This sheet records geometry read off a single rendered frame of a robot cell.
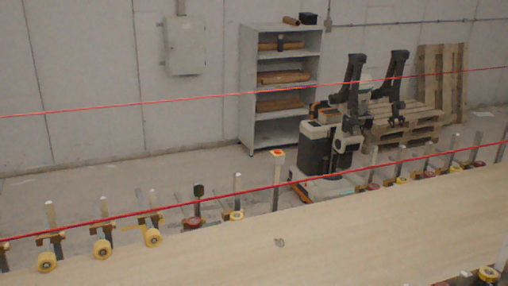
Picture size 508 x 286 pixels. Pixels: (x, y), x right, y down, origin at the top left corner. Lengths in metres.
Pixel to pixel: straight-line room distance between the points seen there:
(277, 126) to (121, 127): 2.05
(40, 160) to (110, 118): 0.87
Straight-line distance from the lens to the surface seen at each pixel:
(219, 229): 2.34
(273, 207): 2.65
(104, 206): 2.29
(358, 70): 3.35
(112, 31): 4.67
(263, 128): 5.51
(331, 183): 4.12
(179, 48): 4.59
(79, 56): 4.70
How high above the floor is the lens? 2.31
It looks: 26 degrees down
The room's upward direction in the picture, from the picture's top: 2 degrees clockwise
